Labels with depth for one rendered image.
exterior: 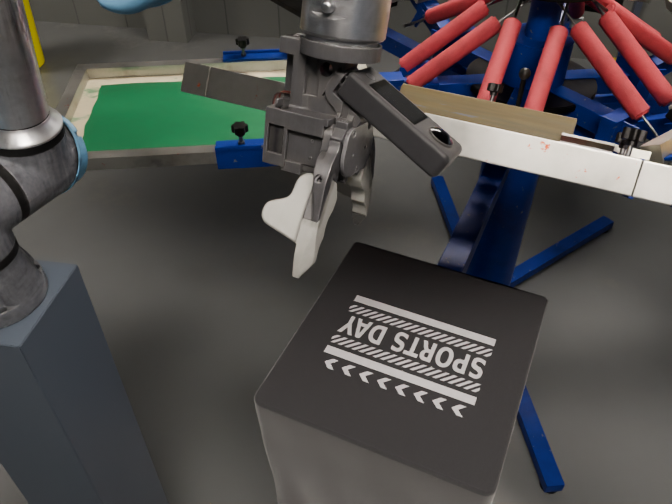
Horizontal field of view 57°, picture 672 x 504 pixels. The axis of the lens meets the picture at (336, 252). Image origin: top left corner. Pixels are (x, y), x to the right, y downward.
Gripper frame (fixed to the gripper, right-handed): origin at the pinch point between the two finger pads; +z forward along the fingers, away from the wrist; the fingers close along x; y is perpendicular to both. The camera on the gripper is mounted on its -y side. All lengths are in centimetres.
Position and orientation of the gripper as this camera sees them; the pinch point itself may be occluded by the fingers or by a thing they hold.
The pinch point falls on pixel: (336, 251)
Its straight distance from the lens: 62.1
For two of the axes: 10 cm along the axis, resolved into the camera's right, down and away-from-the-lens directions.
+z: -1.2, 8.9, 4.4
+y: -9.1, -2.8, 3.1
